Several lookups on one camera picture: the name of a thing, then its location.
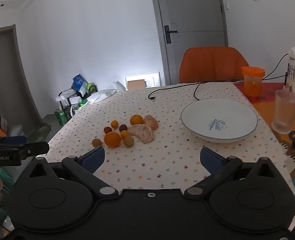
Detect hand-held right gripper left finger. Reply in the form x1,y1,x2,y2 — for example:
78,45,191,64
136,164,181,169
26,146,119,202

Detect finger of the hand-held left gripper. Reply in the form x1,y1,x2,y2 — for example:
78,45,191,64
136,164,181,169
0,135,28,146
19,141,50,161

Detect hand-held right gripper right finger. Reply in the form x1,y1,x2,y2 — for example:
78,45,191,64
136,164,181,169
184,147,286,201

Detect large orange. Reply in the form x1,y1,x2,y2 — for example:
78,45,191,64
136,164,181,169
104,131,121,148

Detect white ceramic plate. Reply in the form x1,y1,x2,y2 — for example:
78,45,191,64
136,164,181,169
181,98,258,143

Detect large peeled tangerine piece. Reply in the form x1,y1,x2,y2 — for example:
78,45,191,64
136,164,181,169
127,124,155,144

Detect camouflage bag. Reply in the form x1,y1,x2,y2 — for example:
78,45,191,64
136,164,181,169
29,124,52,143

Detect dotted white tablecloth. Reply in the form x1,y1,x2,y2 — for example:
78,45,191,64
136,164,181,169
47,81,295,198

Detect orange with stem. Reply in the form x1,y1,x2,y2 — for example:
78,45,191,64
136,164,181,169
130,114,144,126

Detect brown grey door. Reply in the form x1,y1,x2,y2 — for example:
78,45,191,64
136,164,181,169
0,25,45,138

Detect white plastic bag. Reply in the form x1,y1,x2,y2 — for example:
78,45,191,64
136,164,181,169
87,81,125,104

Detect small peeled tangerine piece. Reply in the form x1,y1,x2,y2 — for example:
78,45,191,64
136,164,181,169
144,115,159,131

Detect orange printed table mat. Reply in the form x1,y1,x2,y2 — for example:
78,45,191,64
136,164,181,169
234,81,295,198

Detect blue bag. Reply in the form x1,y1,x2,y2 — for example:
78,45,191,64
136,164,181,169
72,74,87,93

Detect orange lidded plastic cup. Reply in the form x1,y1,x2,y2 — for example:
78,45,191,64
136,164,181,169
242,66,265,98

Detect ribbed clear glass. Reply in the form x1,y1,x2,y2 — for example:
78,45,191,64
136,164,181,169
272,89,295,135

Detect white framed board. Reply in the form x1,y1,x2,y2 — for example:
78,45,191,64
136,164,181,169
125,72,161,91

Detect orange chair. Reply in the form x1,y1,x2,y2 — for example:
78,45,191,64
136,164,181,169
179,47,249,84

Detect black wire rack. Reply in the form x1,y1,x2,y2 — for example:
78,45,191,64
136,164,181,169
57,86,98,120

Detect black USB cable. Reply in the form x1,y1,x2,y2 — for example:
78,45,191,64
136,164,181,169
149,81,208,100

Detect black power cable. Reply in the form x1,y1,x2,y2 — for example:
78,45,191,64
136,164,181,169
262,53,289,80

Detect black door handle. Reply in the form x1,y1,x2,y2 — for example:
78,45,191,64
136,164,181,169
164,25,178,44

